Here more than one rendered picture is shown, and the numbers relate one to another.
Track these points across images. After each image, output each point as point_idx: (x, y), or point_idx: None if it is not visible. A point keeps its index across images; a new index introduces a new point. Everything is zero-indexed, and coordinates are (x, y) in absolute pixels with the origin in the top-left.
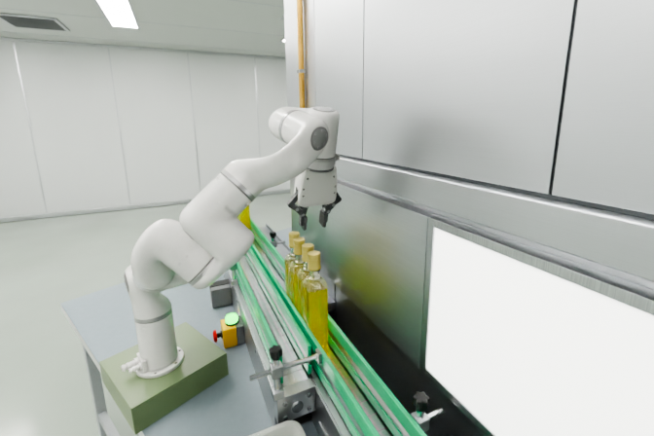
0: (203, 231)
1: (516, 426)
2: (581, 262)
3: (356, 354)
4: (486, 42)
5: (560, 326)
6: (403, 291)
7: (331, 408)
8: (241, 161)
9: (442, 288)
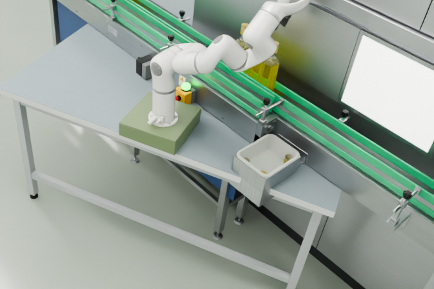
0: (262, 44)
1: (385, 115)
2: (423, 56)
3: (301, 99)
4: None
5: (412, 78)
6: (333, 64)
7: (290, 125)
8: (279, 4)
9: (361, 63)
